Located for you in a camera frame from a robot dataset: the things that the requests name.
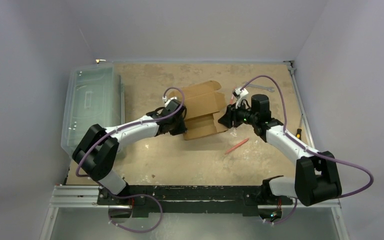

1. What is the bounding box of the brown cardboard box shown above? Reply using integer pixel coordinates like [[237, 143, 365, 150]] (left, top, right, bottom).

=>
[[168, 80, 228, 141]]

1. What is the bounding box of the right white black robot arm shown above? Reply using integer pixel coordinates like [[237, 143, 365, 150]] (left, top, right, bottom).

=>
[[218, 94, 342, 207]]

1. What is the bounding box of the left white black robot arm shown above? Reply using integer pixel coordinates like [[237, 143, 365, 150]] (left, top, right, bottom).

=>
[[71, 97, 187, 205]]

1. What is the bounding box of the silver open-end wrench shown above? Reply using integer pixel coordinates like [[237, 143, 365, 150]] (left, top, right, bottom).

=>
[[246, 83, 276, 93]]

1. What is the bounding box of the yellow black screwdriver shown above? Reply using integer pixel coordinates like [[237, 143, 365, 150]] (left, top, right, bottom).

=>
[[295, 114, 304, 140]]

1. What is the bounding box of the clear plastic storage bin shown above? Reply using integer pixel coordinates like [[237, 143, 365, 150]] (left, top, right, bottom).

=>
[[61, 63, 125, 156]]

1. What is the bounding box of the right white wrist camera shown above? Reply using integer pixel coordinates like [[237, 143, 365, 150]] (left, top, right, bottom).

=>
[[232, 87, 249, 109]]

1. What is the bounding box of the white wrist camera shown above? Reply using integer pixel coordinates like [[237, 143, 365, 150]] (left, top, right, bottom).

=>
[[162, 96, 181, 109], [232, 87, 249, 109]]

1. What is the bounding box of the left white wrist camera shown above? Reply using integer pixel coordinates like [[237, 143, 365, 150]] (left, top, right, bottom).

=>
[[162, 96, 181, 109]]

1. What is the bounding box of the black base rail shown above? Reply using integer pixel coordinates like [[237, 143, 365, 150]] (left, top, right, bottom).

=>
[[97, 185, 293, 218]]

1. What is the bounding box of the aluminium frame rail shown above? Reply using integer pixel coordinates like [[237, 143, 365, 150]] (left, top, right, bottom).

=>
[[40, 185, 349, 240]]

